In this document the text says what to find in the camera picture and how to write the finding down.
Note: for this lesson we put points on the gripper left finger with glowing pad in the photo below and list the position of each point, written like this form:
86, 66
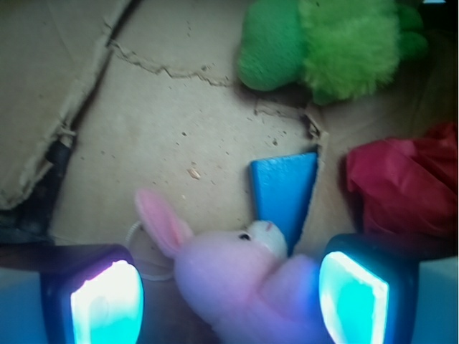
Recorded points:
86, 293

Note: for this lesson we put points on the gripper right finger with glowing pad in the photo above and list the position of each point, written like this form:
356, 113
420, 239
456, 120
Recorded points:
390, 288

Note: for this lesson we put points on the pink plush bunny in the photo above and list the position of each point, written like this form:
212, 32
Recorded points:
243, 283

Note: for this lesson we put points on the red crumpled paper ball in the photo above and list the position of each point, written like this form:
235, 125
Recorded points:
408, 186

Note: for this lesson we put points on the blue wedge block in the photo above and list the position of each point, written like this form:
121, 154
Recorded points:
282, 188

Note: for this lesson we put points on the green plush toy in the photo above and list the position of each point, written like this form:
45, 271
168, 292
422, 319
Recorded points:
340, 50

